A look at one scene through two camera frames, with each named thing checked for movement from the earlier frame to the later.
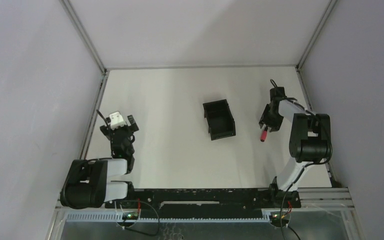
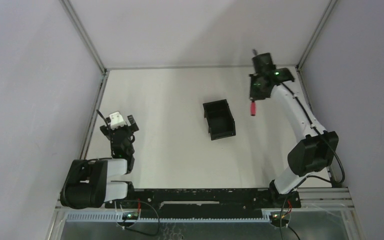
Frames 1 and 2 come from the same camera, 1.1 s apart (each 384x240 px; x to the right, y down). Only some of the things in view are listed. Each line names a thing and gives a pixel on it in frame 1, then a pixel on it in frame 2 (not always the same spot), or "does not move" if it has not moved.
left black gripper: (119, 131) does not move
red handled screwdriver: (263, 136) to (253, 108)
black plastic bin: (220, 121) does not move
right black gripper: (268, 117) to (256, 91)
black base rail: (203, 203) does not move
